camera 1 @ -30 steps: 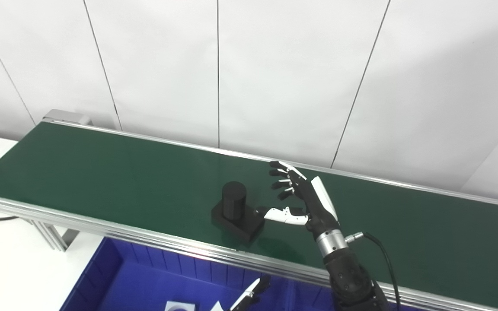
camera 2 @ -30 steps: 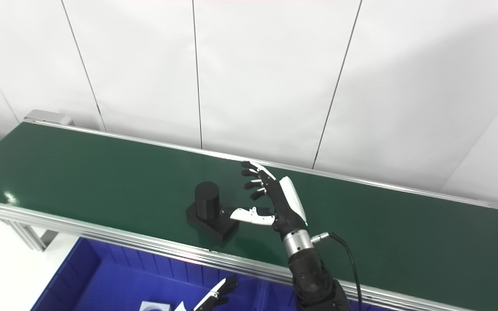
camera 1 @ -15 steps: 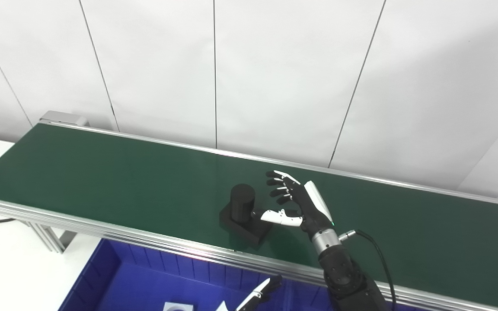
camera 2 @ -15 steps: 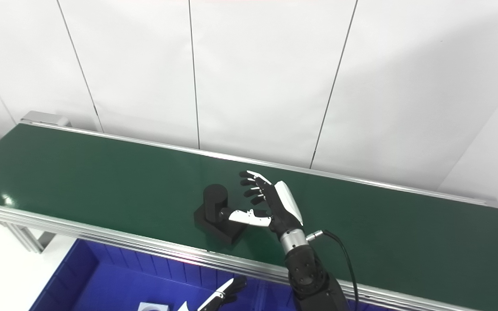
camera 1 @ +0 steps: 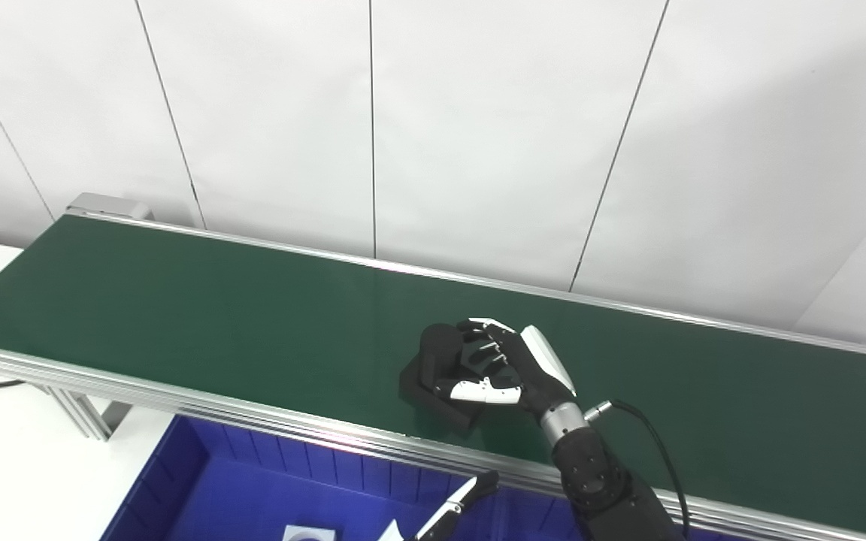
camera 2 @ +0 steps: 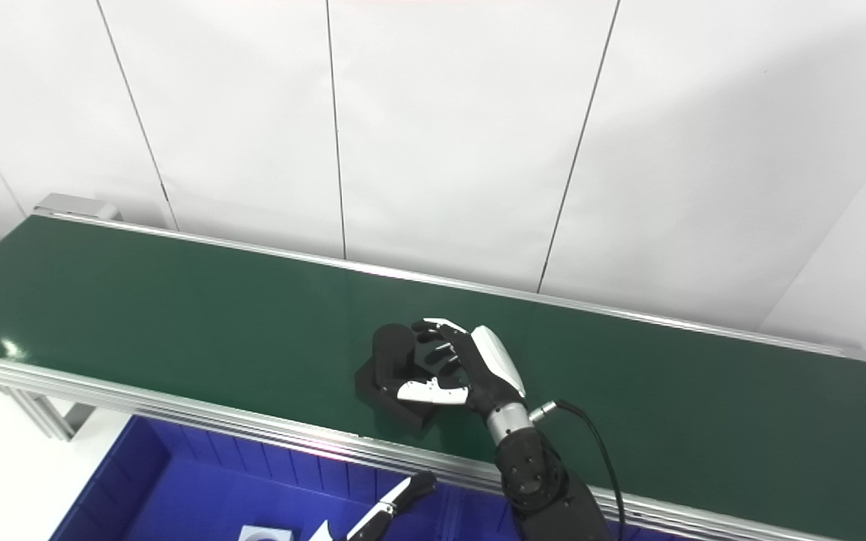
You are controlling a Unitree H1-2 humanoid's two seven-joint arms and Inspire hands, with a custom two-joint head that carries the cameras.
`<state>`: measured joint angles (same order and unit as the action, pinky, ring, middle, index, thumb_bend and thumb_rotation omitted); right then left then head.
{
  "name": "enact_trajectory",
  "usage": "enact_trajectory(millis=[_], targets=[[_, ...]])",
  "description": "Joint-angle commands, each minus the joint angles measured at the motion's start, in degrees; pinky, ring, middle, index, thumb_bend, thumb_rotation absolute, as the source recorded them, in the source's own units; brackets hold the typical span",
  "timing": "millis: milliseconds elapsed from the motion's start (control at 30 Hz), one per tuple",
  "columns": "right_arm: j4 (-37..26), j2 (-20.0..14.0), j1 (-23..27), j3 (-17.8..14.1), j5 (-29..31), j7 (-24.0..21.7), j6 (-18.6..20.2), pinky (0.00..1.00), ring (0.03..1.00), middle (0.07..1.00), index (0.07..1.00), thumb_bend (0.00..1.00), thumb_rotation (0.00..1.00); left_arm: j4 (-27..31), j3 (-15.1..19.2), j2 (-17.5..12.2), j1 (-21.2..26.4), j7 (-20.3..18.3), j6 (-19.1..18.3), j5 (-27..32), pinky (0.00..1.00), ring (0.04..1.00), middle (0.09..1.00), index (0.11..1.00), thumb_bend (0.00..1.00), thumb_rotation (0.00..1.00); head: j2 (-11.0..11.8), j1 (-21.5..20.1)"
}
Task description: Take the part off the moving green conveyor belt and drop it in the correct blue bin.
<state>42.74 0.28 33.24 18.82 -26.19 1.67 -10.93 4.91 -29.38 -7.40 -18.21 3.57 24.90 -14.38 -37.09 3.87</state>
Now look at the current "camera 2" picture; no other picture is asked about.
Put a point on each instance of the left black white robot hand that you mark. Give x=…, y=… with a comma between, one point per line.
x=384, y=511

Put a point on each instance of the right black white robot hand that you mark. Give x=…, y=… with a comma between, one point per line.
x=489, y=372

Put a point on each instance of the black cylinder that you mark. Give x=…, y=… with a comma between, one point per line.
x=388, y=368

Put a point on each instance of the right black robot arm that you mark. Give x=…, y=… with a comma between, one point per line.
x=546, y=488

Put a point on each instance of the white part with round hole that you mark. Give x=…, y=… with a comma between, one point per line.
x=264, y=534

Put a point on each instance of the green conveyor belt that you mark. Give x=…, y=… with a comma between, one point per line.
x=215, y=315

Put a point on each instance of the aluminium conveyor leg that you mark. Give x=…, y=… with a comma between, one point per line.
x=46, y=413

